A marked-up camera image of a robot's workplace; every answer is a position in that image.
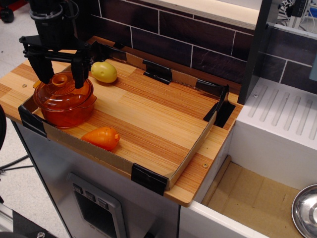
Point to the orange toy carrot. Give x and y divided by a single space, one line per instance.
104 137

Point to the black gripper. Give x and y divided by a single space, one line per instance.
56 41

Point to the orange transparent pot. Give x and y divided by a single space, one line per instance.
68 118

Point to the orange transparent pot lid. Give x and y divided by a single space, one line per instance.
60 93

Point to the white toy sink unit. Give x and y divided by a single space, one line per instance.
269 157

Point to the silver metal bowl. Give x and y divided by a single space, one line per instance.
304 211

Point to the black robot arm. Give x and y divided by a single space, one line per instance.
54 8

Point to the grey toy oven front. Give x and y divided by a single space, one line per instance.
94 201

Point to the yellow toy potato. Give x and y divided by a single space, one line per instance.
104 72

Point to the black chair wheel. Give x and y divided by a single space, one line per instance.
6 15

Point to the cardboard fence with black tape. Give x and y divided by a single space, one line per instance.
171 125

